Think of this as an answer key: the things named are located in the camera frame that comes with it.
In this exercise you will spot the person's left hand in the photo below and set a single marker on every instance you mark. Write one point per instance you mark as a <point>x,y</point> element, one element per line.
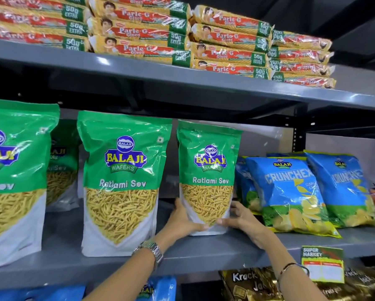
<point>181,225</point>

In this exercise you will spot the stack of yellow biscuit packets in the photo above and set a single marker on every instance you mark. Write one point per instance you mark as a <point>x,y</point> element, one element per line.
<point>143,31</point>

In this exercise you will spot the person's right hand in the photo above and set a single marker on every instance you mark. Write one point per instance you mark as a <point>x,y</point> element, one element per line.
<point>247,222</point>

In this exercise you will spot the person's left forearm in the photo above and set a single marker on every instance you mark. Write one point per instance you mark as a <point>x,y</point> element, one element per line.
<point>125,282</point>

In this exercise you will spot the silver wristwatch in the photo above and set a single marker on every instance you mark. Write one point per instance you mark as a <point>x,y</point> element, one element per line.
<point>151,249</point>

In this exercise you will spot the green supermarket price label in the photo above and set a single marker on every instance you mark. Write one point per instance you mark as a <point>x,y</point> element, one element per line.
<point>322,266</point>

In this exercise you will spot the person's right forearm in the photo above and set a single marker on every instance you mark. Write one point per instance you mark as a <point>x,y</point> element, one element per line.
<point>300,288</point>

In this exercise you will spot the pile of golden cracker packets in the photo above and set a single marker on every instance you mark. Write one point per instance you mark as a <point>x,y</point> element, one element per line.
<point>253,285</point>

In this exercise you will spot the grey metal shelf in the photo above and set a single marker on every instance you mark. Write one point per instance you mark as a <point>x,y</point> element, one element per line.
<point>175,78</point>

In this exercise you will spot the green snack bag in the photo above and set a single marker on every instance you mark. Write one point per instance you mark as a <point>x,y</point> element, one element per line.
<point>63,166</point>
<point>15,172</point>
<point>121,184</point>
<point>208,172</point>

